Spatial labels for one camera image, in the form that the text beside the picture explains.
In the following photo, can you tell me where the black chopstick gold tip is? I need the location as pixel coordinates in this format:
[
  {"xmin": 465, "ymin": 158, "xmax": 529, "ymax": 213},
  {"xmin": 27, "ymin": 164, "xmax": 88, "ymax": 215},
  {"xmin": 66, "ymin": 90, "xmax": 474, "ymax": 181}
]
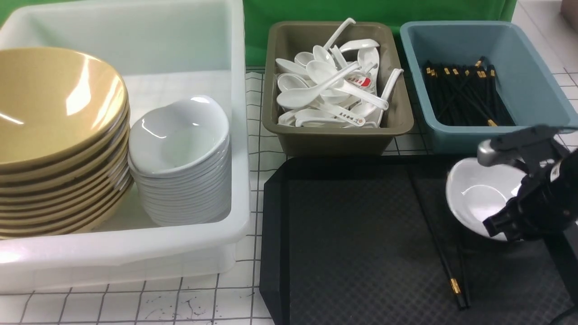
[{"xmin": 410, "ymin": 175, "xmax": 469, "ymax": 311}]

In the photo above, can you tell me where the black serving tray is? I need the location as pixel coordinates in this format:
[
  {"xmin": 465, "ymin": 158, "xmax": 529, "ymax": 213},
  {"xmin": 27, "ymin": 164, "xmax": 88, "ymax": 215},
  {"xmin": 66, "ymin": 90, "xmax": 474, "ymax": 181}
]
[{"xmin": 260, "ymin": 156, "xmax": 573, "ymax": 325}]

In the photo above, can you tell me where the stack of white dishes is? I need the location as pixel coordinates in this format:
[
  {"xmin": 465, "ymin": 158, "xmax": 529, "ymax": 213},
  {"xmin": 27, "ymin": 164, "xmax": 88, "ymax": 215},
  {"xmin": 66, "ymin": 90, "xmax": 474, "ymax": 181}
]
[{"xmin": 128, "ymin": 95, "xmax": 233, "ymax": 227}]

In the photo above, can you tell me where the white spoon printed handle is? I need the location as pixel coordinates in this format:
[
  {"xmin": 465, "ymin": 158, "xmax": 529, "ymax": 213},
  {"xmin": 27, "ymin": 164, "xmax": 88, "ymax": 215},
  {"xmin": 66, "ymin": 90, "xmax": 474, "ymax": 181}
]
[{"xmin": 311, "ymin": 101, "xmax": 366, "ymax": 127}]

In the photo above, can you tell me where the stack of yellow noodle bowls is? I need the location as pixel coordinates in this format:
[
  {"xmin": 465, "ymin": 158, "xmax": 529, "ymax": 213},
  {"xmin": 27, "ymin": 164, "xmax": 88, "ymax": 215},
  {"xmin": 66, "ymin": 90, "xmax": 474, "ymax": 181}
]
[{"xmin": 0, "ymin": 47, "xmax": 133, "ymax": 240}]

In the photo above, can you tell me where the white spoon upright handle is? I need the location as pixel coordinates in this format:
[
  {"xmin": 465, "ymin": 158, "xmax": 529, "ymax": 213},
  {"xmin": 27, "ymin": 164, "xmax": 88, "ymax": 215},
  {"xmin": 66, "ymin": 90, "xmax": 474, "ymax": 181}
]
[{"xmin": 323, "ymin": 17, "xmax": 357, "ymax": 50}]

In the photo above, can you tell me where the white spoon right handle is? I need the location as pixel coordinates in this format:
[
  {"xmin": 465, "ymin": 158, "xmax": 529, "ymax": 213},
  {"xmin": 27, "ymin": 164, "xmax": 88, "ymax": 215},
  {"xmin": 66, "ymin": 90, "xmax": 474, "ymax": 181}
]
[{"xmin": 377, "ymin": 68, "xmax": 403, "ymax": 128}]

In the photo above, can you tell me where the blue chopstick bin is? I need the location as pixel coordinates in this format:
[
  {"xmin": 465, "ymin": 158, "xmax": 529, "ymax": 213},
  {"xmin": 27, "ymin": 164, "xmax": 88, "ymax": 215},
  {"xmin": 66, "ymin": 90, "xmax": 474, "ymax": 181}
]
[{"xmin": 399, "ymin": 21, "xmax": 577, "ymax": 154}]

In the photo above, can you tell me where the pile of black chopsticks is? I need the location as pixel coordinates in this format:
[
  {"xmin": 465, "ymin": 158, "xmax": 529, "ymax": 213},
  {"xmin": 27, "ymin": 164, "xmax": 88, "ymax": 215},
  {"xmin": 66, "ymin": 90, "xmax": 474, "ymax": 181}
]
[{"xmin": 422, "ymin": 56, "xmax": 515, "ymax": 127}]

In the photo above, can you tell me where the large white plastic tub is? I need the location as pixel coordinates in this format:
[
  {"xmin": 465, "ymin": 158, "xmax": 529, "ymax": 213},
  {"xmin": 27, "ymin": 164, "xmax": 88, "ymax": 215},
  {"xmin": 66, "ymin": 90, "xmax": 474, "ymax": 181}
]
[{"xmin": 1, "ymin": 0, "xmax": 250, "ymax": 294}]

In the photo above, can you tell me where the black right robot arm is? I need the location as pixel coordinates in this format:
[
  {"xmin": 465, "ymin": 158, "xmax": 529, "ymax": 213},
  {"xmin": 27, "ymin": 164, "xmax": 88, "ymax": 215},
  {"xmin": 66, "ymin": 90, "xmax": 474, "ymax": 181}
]
[{"xmin": 477, "ymin": 124, "xmax": 578, "ymax": 241}]

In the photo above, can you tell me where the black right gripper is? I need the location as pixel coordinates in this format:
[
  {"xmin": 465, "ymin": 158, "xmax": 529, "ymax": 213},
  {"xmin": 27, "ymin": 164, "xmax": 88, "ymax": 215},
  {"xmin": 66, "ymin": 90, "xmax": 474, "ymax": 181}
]
[{"xmin": 477, "ymin": 124, "xmax": 578, "ymax": 241}]

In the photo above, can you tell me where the white dish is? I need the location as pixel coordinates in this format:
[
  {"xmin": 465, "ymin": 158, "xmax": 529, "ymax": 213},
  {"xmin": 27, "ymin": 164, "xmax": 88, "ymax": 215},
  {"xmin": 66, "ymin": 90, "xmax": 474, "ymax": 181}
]
[{"xmin": 445, "ymin": 157, "xmax": 526, "ymax": 242}]

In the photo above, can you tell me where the white spoon with red label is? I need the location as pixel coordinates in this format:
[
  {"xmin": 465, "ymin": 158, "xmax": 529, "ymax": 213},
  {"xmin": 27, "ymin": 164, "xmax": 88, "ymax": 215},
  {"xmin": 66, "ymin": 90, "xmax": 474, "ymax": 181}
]
[{"xmin": 347, "ymin": 48, "xmax": 380, "ymax": 95}]

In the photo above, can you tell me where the white spoon long handle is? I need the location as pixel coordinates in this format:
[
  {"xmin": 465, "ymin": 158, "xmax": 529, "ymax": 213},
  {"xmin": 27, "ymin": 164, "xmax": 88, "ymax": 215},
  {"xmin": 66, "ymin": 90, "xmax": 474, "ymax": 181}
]
[{"xmin": 276, "ymin": 61, "xmax": 360, "ymax": 109}]

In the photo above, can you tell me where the olive spoon bin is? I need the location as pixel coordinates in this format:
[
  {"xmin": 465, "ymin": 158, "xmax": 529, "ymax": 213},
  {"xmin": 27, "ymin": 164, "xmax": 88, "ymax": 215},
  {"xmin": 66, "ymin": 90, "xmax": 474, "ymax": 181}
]
[{"xmin": 261, "ymin": 21, "xmax": 415, "ymax": 156}]

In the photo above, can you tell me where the white spoon top right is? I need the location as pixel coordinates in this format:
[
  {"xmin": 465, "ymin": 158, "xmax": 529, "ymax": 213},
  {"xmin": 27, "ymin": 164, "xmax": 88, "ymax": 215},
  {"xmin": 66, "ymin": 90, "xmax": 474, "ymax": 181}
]
[{"xmin": 339, "ymin": 39, "xmax": 380, "ymax": 53}]

